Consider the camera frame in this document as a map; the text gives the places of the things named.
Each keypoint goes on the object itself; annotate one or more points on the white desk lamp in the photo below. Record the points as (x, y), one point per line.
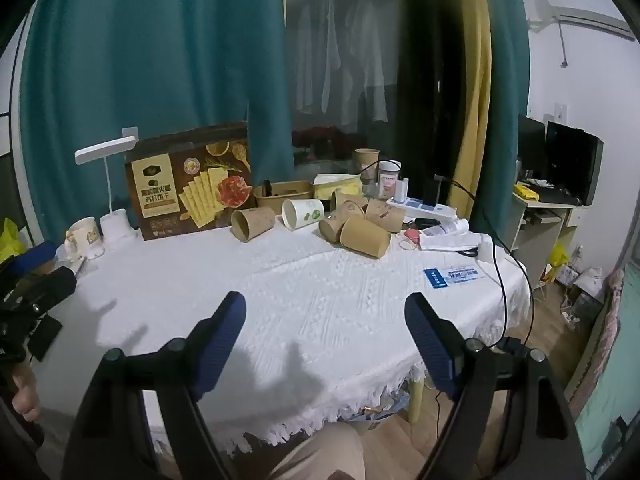
(107, 149)

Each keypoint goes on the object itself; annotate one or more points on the brown cracker box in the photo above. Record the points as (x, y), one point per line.
(190, 185)

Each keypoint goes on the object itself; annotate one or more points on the white printed papers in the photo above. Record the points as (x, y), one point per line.
(445, 236)

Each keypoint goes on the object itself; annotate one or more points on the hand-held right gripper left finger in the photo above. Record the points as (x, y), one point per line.
(220, 340)

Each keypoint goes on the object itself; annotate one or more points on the blue card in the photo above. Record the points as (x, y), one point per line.
(434, 277)

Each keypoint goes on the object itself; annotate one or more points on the clear jar with white lid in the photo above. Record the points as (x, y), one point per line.
(389, 182)

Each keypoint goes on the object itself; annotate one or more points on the white power strip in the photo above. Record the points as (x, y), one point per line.
(425, 208)

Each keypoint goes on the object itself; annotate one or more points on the light wooden computer desk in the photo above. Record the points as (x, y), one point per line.
(530, 235)

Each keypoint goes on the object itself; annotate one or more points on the yellow curtain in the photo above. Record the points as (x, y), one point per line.
(475, 85)

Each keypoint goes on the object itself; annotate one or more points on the kraft paper cup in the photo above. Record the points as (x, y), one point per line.
(367, 165)
(337, 225)
(350, 200)
(386, 215)
(255, 221)
(365, 237)

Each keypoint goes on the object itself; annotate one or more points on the person's left hand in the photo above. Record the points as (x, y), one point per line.
(26, 396)

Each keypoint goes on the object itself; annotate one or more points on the white textured tablecloth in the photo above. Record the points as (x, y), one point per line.
(310, 305)

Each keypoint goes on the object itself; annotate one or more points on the yellow plastic bag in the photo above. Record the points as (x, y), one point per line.
(10, 240)
(559, 260)

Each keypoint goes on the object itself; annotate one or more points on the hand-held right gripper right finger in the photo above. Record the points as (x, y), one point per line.
(431, 345)

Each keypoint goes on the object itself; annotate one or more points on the white wall socket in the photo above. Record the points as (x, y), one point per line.
(129, 133)

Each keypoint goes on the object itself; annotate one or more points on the white air conditioner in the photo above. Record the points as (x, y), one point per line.
(585, 17)

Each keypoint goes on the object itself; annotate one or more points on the white and blue ticket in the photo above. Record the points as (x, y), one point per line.
(462, 275)

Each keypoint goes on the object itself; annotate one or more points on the black computer monitor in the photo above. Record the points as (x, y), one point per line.
(572, 160)

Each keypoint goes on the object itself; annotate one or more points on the white charger block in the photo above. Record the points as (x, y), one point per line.
(486, 249)

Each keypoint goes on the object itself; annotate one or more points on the pink blanket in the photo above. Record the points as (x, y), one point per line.
(600, 340)

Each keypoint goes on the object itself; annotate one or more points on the wooden table leg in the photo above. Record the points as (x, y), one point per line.
(417, 402)

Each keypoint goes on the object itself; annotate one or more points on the wide teal curtain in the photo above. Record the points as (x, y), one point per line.
(150, 50)

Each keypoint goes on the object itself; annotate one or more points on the yellow tissue box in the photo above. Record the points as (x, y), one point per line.
(340, 186)

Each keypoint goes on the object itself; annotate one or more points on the white printed mug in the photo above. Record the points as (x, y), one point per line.
(85, 237)

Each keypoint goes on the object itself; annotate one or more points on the kraft paper bowl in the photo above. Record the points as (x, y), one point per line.
(287, 197)

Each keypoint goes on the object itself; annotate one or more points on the hanging white clothes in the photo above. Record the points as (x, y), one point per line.
(345, 60)

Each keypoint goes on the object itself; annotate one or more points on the narrow teal curtain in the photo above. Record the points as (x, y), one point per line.
(505, 110)

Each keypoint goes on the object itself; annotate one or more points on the small black device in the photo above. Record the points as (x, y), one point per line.
(426, 222)

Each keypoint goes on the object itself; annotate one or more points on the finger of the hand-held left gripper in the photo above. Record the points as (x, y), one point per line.
(52, 285)
(35, 256)

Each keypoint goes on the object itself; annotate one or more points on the white cup with green print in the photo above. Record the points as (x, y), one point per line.
(307, 212)

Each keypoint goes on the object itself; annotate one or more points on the yellow packet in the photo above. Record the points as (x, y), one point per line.
(526, 191)

